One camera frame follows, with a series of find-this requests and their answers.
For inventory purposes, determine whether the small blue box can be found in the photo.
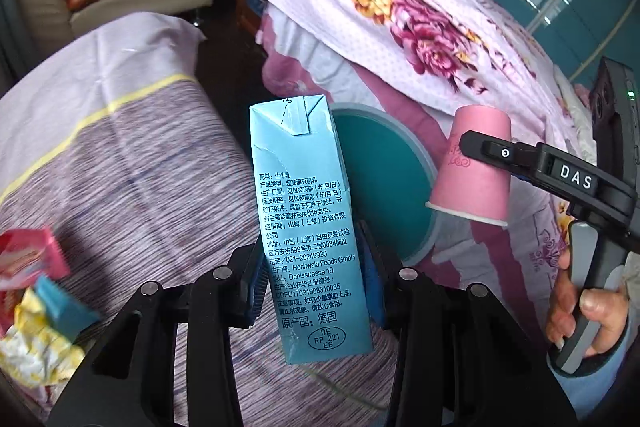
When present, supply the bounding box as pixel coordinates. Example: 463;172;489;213
32;276;101;343

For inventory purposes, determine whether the person's right hand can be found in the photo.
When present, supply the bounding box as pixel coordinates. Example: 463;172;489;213
545;247;630;358

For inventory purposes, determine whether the pink bedsheet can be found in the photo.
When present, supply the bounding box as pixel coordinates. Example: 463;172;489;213
257;14;576;308

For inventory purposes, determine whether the pink snack packet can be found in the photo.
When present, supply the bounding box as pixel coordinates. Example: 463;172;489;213
0;227;71;293

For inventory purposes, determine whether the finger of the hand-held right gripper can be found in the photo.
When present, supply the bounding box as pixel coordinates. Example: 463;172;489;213
459;130;603;204

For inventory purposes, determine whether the floral pink quilt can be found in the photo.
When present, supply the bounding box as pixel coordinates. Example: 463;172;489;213
227;0;601;308

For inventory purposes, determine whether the pink paper cup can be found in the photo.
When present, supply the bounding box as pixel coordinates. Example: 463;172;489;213
425;105;513;227

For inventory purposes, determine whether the crumpled yellow wrapper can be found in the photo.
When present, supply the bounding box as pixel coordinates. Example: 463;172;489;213
0;287;86;389

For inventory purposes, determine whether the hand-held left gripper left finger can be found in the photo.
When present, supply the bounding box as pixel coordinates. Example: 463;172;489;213
45;244;266;427

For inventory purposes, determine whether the light blue milk carton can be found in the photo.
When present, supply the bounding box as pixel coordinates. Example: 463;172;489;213
249;93;376;365

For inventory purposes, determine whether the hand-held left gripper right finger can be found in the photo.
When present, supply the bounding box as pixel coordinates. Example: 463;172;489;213
357;222;586;427

